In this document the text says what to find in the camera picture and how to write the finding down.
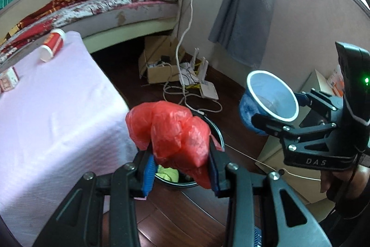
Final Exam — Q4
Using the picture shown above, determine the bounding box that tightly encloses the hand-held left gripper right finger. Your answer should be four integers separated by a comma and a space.
207, 139, 333, 247

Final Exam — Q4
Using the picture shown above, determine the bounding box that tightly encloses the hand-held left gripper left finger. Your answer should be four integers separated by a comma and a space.
32, 146, 156, 247

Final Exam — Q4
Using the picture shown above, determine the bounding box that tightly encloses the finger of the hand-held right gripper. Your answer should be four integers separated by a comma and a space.
294, 89, 345, 122
251, 114, 345, 156

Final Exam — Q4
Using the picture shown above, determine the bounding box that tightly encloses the yellow cloth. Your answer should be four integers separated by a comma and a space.
157, 165, 180, 183

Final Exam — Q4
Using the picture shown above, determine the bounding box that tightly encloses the black trash bin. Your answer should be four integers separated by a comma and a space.
153, 110, 225, 188

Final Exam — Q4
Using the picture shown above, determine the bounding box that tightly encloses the blue bowl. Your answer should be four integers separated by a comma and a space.
238, 70, 300, 136

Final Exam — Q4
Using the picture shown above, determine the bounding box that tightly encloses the red plastic bag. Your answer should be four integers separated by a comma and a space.
126, 100, 214, 190

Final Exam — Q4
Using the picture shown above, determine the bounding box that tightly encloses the person's right hand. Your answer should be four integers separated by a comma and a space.
320, 165, 370, 205

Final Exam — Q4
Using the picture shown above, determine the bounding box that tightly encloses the white orange printed box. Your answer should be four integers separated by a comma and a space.
301, 63, 346, 109

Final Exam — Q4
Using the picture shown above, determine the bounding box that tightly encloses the flat cardboard sheet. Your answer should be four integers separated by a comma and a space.
255, 134, 337, 205

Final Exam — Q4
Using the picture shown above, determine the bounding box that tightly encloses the blue striped slipper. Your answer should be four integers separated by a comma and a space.
253, 225, 264, 247

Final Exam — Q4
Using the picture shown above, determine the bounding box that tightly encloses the white router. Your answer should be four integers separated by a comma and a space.
179, 48, 219, 100

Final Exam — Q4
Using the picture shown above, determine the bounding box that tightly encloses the pink floral tablecloth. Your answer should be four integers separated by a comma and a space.
0, 31, 139, 247

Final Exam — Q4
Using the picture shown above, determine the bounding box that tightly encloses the open cardboard box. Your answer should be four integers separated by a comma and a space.
138, 35, 189, 84

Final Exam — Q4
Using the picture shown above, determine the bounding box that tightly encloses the grey curtain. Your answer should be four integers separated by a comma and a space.
208, 0, 281, 69

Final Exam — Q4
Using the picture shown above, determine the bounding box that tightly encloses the red paper cup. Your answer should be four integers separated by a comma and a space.
39, 28, 67, 63

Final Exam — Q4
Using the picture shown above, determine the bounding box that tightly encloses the small red white card box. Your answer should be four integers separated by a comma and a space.
0, 67, 20, 93

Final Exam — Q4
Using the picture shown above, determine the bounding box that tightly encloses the bed with floral sheet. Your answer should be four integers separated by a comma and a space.
0, 0, 182, 65

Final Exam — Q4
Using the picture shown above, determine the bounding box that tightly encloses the white cable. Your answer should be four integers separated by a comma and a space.
163, 0, 224, 115

